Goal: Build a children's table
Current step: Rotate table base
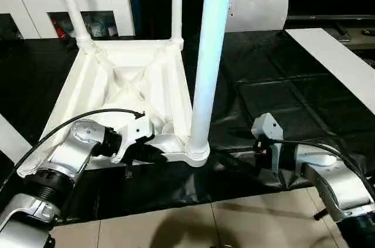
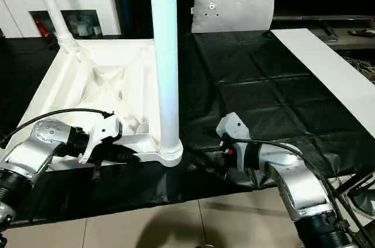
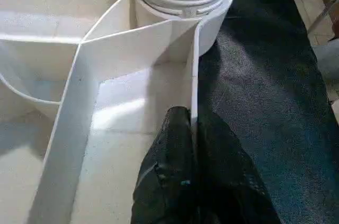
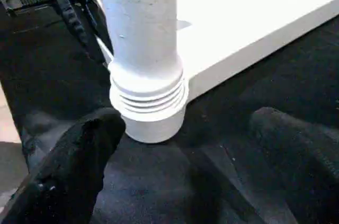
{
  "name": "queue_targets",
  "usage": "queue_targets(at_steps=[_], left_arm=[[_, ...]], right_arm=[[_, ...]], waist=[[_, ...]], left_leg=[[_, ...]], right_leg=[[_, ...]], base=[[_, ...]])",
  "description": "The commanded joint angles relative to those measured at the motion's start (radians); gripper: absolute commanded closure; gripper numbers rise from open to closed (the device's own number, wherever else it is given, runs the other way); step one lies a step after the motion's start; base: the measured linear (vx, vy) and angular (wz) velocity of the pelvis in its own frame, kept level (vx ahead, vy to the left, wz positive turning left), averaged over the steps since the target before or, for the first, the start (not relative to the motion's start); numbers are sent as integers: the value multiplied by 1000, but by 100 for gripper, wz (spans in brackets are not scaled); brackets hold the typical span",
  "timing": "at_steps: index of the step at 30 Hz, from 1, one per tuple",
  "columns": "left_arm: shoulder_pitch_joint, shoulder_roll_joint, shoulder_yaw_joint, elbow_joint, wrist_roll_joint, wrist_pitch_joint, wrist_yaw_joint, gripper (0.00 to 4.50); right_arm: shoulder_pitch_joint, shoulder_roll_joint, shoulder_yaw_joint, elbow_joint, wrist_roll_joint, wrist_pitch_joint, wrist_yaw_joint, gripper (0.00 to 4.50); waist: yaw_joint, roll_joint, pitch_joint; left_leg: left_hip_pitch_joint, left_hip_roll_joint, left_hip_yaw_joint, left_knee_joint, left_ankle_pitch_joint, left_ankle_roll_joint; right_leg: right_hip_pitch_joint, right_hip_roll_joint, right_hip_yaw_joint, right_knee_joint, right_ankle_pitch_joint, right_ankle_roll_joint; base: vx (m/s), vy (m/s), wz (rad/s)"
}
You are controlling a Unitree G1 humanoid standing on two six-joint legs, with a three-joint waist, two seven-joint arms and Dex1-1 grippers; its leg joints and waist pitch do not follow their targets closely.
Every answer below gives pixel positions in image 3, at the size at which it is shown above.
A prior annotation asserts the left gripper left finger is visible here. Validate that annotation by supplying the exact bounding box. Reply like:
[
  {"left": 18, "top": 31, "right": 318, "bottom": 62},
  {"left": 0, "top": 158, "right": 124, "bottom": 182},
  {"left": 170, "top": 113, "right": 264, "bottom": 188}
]
[{"left": 130, "top": 106, "right": 199, "bottom": 224}]

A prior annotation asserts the black work mat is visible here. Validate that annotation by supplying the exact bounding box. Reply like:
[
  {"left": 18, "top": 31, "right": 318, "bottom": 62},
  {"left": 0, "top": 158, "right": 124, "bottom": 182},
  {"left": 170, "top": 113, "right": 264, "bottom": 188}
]
[{"left": 197, "top": 0, "right": 339, "bottom": 224}]

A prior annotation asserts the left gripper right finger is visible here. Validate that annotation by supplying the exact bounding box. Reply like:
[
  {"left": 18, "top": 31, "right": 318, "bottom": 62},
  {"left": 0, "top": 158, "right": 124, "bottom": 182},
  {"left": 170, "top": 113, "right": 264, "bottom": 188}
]
[{"left": 196, "top": 109, "right": 281, "bottom": 224}]

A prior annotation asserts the white plastic table top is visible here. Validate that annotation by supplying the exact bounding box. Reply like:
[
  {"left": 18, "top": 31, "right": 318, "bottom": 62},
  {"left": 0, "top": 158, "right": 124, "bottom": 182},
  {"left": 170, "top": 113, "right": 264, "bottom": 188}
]
[{"left": 0, "top": 0, "right": 236, "bottom": 224}]

